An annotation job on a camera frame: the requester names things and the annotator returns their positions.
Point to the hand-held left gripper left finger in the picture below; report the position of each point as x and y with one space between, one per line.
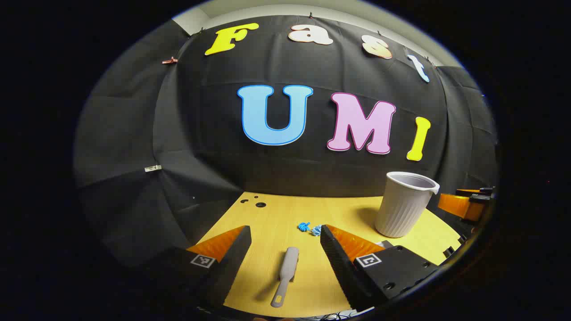
232 258

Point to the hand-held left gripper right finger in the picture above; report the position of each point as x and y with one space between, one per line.
339 263

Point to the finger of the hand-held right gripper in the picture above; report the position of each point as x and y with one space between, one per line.
459 206

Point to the light blue paper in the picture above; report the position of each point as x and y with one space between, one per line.
316 230

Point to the small grey broom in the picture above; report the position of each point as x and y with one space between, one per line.
290 261

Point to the bright blue paper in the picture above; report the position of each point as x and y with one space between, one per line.
304 226

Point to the grey ribbed garbage bin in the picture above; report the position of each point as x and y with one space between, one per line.
401 209

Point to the wooden desktop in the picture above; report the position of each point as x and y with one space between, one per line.
276 223

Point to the white clip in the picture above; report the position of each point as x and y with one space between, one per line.
153 168

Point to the red clip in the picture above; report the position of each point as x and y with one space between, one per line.
169 60

